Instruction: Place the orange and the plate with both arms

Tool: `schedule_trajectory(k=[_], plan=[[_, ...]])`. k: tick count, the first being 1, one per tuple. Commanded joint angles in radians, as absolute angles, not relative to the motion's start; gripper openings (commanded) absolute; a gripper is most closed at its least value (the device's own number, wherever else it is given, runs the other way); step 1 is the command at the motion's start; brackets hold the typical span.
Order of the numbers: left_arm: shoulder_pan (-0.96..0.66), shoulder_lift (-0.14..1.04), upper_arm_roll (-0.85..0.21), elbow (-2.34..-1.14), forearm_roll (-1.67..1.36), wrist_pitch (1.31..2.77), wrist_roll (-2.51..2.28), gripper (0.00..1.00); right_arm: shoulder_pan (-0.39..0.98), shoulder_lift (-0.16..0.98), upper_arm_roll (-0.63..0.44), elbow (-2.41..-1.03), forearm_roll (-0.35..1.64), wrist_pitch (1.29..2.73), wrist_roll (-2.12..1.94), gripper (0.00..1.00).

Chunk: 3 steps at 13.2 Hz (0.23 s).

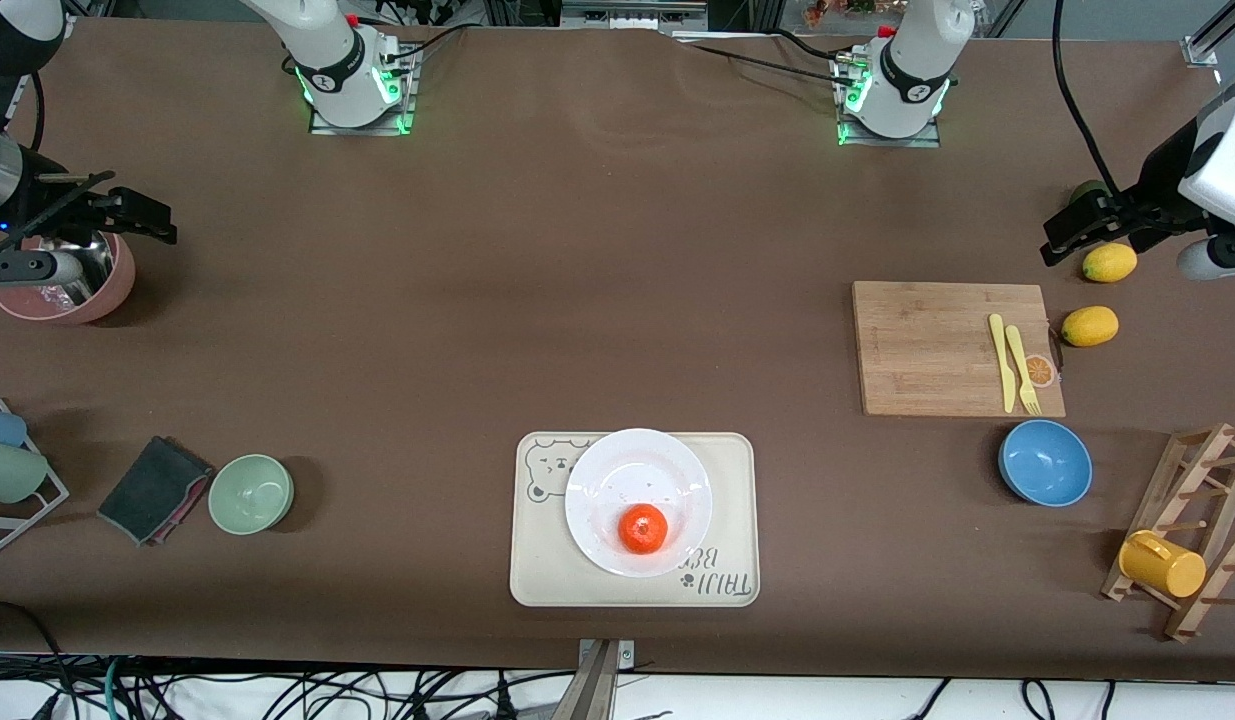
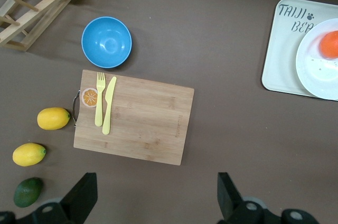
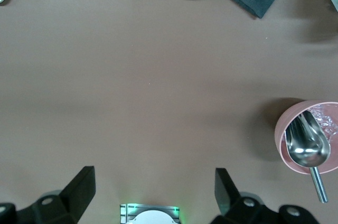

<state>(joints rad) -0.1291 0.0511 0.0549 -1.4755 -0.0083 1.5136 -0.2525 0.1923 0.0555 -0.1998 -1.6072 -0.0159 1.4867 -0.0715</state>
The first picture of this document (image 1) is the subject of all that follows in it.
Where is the pale green bowl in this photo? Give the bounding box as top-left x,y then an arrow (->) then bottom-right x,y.
208,454 -> 296,536

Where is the white wire rack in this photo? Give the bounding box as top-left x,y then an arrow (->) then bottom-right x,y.
0,395 -> 70,557

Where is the dark grey folded cloth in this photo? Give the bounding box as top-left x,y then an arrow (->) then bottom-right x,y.
97,435 -> 215,547

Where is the white round plate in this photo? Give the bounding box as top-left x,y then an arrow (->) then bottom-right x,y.
564,428 -> 715,579

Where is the colourful toy pile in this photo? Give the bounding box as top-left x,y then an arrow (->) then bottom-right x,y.
802,0 -> 883,26

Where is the black floor cable tangle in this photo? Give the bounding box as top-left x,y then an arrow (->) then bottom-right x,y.
0,598 -> 578,720

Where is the pale green cup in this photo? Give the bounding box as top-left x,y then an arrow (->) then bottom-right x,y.
0,440 -> 50,504

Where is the cream bear print tray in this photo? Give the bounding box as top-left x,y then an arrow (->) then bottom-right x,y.
509,431 -> 761,609

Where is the yellow mug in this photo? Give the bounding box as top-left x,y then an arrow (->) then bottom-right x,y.
1118,530 -> 1207,599

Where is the metal scoop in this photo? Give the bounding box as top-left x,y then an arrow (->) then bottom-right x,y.
62,232 -> 116,306

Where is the yellow lemon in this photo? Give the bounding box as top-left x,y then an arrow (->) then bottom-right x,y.
1062,306 -> 1120,348
1082,243 -> 1139,284

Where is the yellow plastic fork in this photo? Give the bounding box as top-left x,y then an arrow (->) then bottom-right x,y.
1005,325 -> 1042,416

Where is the bamboo cutting board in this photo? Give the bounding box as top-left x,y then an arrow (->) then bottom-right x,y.
852,281 -> 1067,419

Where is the wooden cup rack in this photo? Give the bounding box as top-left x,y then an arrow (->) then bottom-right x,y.
1101,422 -> 1235,643

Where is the pink folded cloth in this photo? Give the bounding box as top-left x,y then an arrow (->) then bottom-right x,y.
147,468 -> 216,547

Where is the metal table bracket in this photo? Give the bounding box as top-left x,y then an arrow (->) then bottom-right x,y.
574,638 -> 638,720

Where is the orange fruit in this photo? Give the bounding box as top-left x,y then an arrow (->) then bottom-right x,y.
618,504 -> 670,555

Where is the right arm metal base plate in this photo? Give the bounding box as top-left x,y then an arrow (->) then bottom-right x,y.
308,45 -> 419,137

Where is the yellow plastic knife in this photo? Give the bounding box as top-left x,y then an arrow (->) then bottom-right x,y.
988,313 -> 1018,414

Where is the grey metal box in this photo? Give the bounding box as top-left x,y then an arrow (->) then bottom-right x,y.
560,0 -> 709,33

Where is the black left base cable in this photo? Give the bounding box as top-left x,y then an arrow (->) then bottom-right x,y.
674,38 -> 850,93

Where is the blue bowl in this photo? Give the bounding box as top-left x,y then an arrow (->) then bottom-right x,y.
998,419 -> 1094,508

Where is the aluminium frame rail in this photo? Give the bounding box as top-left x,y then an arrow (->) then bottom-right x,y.
1182,0 -> 1235,67

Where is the black base cable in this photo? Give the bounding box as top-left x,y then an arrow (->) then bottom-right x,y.
674,38 -> 850,93
372,22 -> 470,63

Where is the pink bowl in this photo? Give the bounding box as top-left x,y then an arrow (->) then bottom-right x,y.
0,232 -> 137,325

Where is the black right base cable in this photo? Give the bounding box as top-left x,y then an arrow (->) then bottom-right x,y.
372,22 -> 470,63

